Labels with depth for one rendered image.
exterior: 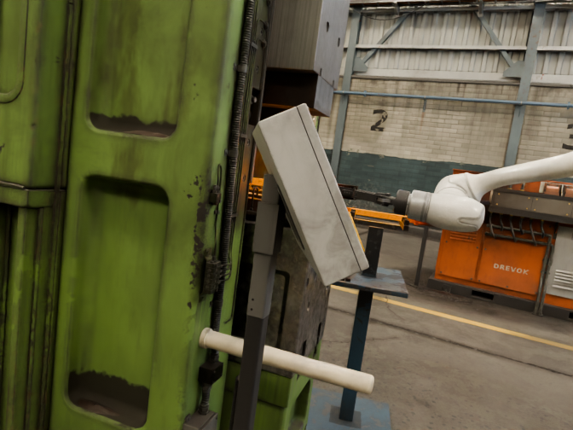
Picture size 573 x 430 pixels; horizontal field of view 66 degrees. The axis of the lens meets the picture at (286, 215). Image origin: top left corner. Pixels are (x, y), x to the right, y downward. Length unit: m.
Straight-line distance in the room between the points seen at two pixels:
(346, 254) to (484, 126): 8.27
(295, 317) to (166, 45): 0.83
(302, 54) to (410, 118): 7.85
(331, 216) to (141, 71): 0.76
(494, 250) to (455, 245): 0.36
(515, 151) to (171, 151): 8.03
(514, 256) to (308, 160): 4.25
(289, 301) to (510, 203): 3.54
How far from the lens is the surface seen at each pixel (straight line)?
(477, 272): 4.90
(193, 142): 1.11
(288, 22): 1.35
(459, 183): 1.46
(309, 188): 0.69
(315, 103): 1.33
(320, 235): 0.70
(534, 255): 4.85
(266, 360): 1.16
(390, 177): 9.08
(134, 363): 1.38
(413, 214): 1.35
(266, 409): 1.50
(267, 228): 0.85
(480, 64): 9.30
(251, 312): 0.90
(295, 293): 1.33
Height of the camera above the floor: 1.11
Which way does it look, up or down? 7 degrees down
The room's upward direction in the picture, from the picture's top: 8 degrees clockwise
